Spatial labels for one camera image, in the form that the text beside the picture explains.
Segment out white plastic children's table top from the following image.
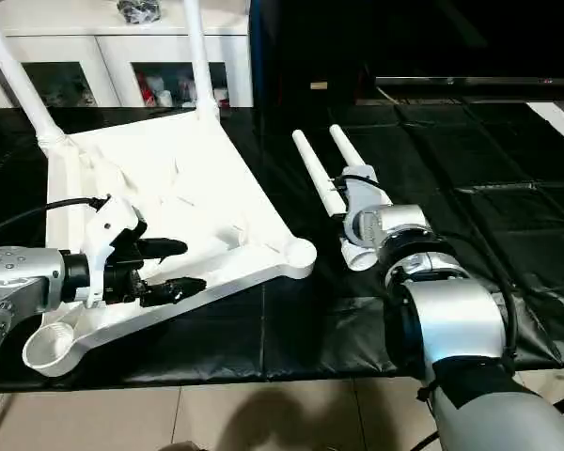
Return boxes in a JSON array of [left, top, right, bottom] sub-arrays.
[[22, 106, 319, 379]]

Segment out white plastic table leg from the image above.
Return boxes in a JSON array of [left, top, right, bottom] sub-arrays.
[[182, 0, 221, 121], [328, 123, 369, 179], [0, 0, 69, 149], [291, 129, 382, 273]]

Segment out red bottle in cabinet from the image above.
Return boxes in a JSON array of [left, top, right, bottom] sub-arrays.
[[143, 73, 161, 106]]

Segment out white glass-door cabinet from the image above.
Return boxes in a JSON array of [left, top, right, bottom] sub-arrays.
[[0, 0, 255, 109]]

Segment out dark object on cabinet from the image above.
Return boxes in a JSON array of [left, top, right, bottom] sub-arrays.
[[117, 0, 161, 23]]

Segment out black work mat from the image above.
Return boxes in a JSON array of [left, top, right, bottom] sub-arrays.
[[0, 101, 564, 388]]

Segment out black metal bar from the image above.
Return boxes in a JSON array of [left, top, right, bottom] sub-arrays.
[[376, 75, 564, 92]]

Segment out white flat board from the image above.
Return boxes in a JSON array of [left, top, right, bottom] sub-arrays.
[[531, 101, 564, 151]]

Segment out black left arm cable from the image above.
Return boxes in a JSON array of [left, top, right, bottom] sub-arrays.
[[0, 195, 109, 250]]

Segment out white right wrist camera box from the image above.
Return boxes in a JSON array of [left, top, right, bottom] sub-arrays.
[[341, 179, 393, 225]]

